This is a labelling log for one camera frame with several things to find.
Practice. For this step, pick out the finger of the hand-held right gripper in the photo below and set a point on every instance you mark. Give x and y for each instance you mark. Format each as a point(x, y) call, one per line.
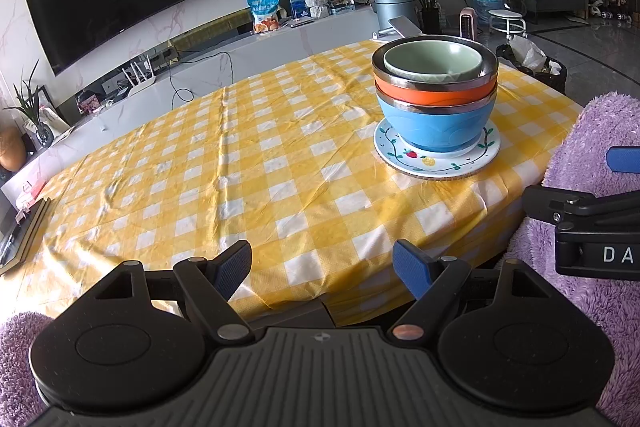
point(625, 159)
point(575, 204)

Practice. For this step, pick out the brown round vase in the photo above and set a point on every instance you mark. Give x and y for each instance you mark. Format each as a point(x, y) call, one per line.
point(11, 151)

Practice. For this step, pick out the blue-grey metal trash can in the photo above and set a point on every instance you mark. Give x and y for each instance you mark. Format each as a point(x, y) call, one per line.
point(392, 9)

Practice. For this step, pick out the pink bin with black bag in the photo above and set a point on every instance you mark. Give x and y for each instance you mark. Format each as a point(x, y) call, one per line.
point(530, 62)

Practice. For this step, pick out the white wifi router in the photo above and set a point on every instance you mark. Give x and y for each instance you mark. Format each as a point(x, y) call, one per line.
point(142, 84)

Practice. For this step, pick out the small pink box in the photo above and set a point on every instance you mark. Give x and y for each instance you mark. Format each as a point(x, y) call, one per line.
point(89, 103)

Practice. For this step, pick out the blue snack bag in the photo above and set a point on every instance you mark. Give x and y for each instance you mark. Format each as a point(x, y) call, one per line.
point(264, 14)

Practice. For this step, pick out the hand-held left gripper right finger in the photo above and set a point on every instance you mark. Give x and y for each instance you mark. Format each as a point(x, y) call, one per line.
point(412, 267)

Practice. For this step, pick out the green plant in glass vase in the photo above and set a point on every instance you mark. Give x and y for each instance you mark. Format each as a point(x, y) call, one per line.
point(35, 107)

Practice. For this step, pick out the orange steel bowl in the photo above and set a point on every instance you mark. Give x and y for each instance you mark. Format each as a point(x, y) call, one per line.
point(425, 97)

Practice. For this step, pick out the long olive box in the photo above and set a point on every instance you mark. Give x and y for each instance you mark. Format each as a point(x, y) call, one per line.
point(210, 32)

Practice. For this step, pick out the white woven basket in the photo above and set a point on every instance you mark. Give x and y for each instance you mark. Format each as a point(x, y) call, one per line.
point(316, 6)

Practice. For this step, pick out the grey smartphone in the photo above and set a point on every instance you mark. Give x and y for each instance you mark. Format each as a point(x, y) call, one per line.
point(406, 27)

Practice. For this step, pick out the white phone stand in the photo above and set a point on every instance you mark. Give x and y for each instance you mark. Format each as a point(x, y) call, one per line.
point(380, 34)

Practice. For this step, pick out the blue steel bowl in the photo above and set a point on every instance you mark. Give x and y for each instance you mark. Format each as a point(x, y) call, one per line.
point(435, 127)

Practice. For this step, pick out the white fruit-printed plate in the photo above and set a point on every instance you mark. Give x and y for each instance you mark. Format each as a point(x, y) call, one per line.
point(435, 162)

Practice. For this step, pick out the white round stool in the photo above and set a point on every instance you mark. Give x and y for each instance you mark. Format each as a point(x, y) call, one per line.
point(506, 14)

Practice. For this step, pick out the green ceramic bowl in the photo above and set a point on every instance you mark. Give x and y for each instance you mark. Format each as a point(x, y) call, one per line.
point(430, 57)

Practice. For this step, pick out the white marble tv console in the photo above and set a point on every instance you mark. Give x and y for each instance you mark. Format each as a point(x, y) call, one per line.
point(280, 52)

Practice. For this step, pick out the yellow checked tablecloth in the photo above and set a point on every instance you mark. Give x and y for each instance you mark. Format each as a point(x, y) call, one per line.
point(250, 147)

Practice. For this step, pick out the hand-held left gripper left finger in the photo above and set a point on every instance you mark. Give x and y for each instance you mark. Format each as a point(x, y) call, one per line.
point(231, 269)

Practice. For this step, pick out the dark wooden frame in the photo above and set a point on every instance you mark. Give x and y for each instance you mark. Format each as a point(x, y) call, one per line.
point(27, 237)

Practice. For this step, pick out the small white plate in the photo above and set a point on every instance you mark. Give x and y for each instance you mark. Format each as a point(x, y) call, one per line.
point(486, 138)

